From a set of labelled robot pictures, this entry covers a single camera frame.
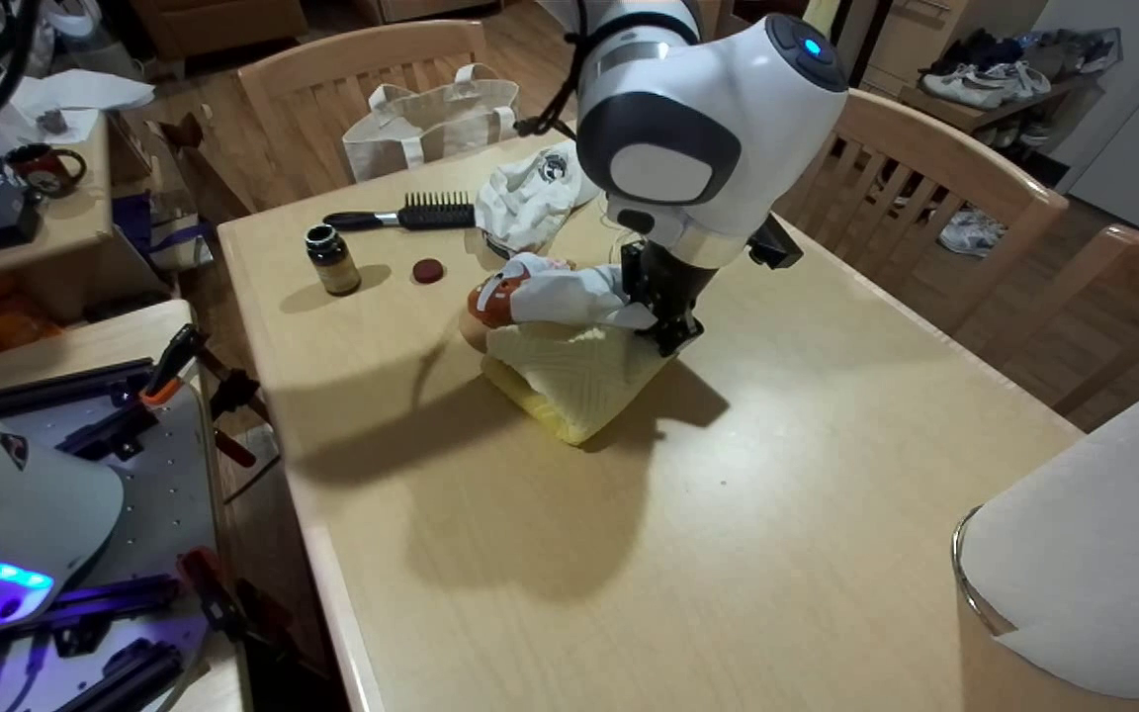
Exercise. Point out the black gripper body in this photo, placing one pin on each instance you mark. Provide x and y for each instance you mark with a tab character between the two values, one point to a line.
662	279

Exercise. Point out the yellow towel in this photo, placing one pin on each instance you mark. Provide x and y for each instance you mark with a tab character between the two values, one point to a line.
582	383

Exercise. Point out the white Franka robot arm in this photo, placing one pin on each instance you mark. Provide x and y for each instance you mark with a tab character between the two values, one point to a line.
714	120

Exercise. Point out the crumpled white plastic bag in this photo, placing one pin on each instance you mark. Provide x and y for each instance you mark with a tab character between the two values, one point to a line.
530	201

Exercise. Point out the small red round lid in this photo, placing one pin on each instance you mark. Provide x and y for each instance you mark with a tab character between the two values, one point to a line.
429	271

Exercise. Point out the black hair brush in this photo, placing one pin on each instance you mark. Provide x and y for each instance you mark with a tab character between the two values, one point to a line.
405	215

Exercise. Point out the light wooden chair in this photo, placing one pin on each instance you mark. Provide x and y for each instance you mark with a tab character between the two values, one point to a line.
1126	302
296	120
939	201

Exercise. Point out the grey white sneaker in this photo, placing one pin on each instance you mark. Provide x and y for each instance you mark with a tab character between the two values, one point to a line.
972	236

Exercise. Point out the dark glass bottle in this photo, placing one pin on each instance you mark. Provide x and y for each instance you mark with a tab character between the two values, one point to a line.
335	263

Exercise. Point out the wooden drawer cabinet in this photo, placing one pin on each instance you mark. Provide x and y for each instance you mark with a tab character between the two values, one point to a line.
919	40

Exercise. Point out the wooden shoe rack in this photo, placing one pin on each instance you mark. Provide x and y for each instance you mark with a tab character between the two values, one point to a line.
992	114

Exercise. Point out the white sneakers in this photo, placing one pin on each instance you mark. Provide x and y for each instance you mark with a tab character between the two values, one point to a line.
985	79

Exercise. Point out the black bar clamp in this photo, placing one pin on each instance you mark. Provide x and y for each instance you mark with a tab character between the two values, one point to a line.
239	410
138	400
215	586

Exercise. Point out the blue white bag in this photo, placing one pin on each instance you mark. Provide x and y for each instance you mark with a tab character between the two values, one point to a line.
168	238

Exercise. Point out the brown wooden cabinet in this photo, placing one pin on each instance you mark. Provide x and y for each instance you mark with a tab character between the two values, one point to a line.
215	24

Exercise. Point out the grey robot mounting plate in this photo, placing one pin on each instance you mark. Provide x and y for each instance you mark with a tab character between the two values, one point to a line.
138	528

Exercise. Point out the wooden robot side table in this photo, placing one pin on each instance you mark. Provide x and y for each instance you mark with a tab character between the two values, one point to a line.
70	346

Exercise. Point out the wooden desk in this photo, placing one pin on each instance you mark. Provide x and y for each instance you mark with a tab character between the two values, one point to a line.
70	238

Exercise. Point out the white paper sheet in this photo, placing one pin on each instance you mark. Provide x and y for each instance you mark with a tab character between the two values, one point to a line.
80	93

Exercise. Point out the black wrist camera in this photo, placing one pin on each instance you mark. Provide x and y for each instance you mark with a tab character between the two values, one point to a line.
776	242

